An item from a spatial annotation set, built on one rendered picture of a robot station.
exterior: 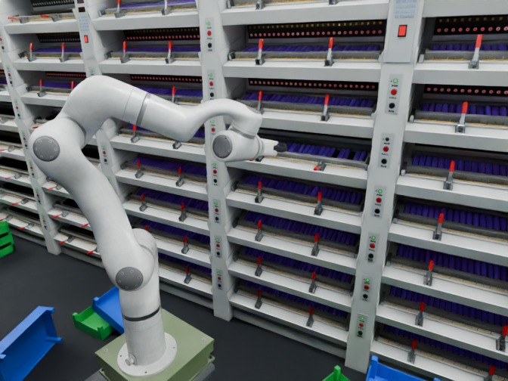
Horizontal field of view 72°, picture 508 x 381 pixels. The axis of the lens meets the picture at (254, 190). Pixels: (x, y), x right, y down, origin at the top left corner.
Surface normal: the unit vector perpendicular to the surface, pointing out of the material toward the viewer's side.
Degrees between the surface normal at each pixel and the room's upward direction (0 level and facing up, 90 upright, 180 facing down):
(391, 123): 90
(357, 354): 90
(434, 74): 109
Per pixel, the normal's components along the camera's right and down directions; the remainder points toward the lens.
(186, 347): -0.01, -0.94
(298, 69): -0.44, 0.61
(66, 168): 0.44, 0.74
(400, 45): -0.47, 0.32
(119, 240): 0.22, -0.14
